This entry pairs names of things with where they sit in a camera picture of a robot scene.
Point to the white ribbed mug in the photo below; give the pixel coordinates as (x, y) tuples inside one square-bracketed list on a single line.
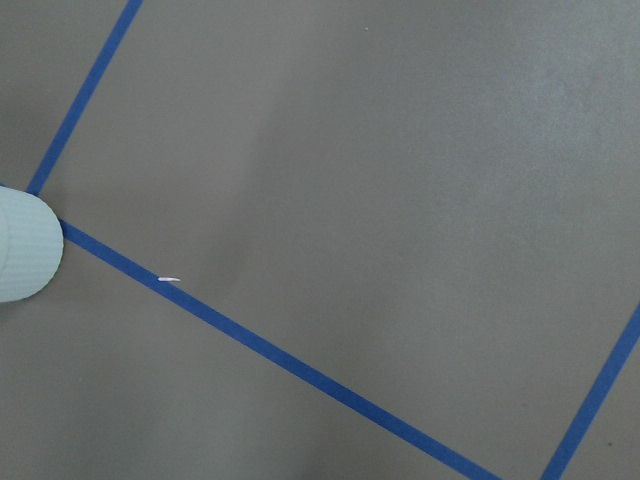
[(31, 245)]

